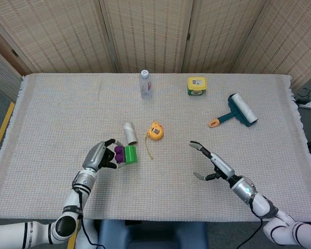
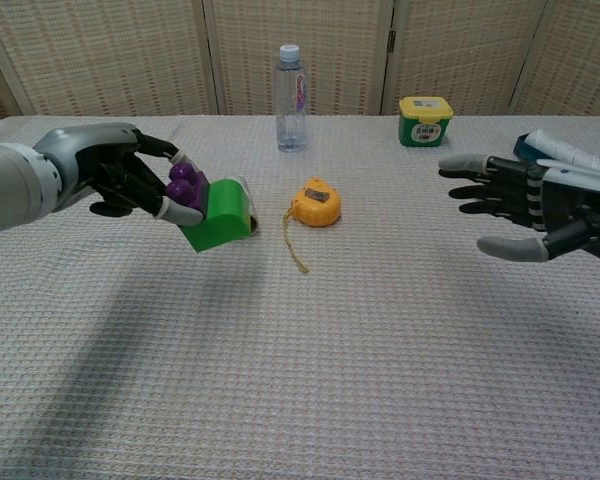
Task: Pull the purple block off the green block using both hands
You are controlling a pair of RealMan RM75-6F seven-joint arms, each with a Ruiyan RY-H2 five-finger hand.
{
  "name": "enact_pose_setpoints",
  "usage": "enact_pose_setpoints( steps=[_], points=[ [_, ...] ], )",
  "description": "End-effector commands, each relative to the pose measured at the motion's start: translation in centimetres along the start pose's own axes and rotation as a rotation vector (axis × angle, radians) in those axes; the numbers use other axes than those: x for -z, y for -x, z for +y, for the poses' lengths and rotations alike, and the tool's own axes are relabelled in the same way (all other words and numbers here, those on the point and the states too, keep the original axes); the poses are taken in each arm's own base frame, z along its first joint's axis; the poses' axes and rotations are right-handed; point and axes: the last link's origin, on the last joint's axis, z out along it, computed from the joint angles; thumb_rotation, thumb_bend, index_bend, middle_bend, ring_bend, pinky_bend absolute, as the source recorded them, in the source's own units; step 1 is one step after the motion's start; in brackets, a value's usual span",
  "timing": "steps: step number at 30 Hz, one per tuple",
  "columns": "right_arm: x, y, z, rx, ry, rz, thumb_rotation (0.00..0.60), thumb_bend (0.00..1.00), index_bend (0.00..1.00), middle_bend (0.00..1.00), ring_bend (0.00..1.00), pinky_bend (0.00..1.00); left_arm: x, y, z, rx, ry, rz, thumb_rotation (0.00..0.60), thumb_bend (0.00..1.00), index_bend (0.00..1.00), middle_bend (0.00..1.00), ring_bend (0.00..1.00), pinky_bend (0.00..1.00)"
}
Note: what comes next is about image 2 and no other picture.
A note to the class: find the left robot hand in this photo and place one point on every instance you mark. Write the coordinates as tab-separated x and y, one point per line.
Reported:
85	160

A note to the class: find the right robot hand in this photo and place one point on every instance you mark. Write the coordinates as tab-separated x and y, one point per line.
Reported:
555	200

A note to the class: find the purple toy block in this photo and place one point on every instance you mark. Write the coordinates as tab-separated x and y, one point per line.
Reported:
187	185

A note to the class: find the green toy block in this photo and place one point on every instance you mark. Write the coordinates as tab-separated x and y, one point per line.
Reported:
225	215

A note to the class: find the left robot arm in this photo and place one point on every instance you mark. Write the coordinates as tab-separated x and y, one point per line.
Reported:
10	185

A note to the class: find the yellow-lidded green container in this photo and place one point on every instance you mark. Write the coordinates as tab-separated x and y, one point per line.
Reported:
425	125

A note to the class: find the cardboard tube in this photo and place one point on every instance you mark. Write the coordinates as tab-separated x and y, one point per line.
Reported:
252	210

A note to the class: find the clear plastic water bottle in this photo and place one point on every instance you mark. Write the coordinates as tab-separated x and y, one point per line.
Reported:
292	115

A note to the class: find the metal screen hinge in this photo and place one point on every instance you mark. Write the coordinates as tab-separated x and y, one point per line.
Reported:
392	40

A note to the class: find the yellow tape measure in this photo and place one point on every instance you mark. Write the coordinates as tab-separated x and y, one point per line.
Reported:
317	205

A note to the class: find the beige woven tablecloth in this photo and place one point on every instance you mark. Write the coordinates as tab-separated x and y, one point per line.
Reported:
300	350

